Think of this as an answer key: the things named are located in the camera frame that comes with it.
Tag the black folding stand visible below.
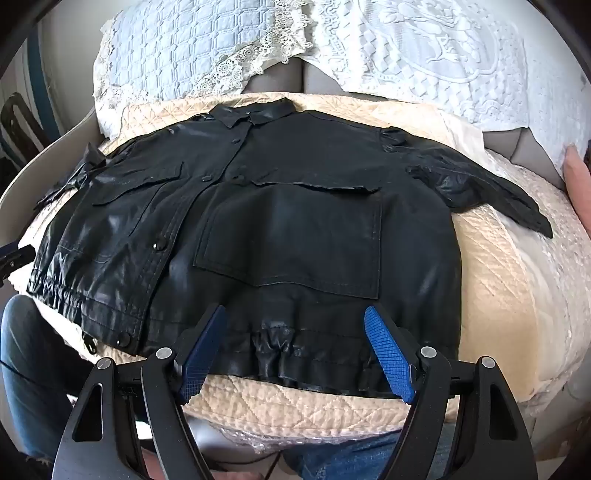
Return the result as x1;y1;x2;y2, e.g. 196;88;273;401
0;92;49;158

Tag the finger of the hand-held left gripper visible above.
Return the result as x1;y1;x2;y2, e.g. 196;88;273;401
0;240;37;289

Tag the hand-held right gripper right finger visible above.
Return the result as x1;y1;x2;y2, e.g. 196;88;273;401
364;305;539;480

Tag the person's leg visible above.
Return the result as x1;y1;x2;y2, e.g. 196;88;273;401
281;429;458;480
0;295;153;462

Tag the white embossed cover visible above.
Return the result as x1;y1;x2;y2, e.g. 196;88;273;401
277;0;591;153

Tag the pink cushion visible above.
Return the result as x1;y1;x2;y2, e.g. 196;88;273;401
563;143;591;217

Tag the person's left leg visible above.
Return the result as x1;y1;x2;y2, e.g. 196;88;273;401
0;295;153;462

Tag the blue white striped curtain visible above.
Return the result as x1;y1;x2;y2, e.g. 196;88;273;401
18;37;61;139

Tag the person's right leg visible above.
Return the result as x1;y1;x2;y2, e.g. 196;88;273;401
281;429;458;480

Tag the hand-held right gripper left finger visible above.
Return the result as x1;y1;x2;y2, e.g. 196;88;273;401
55;305;228;480

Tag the beige quilted mat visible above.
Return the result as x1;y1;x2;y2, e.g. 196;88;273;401
9;92;532;439

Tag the black leather jacket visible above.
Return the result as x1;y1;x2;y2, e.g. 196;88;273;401
27;102;554;398

